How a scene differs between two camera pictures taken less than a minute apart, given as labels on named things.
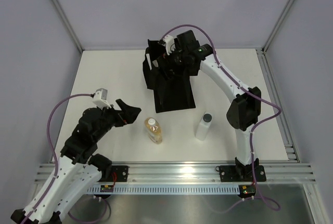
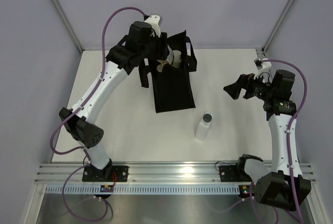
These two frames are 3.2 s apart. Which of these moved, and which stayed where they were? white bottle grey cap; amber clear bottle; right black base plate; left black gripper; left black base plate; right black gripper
Moved: right black gripper; amber clear bottle; left black gripper
Stayed: left black base plate; white bottle grey cap; right black base plate
